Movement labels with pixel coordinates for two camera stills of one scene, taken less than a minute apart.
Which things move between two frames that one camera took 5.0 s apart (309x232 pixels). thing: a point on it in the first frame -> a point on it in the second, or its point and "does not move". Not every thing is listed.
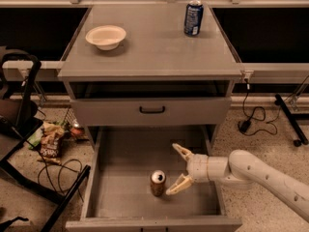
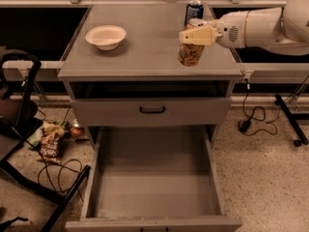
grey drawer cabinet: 156,67 does not move
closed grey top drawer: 152,111 does not move
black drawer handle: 152,111 does not move
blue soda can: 193,18 does not move
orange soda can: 157,183 -> 191,55
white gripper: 197,168 -> 231,32
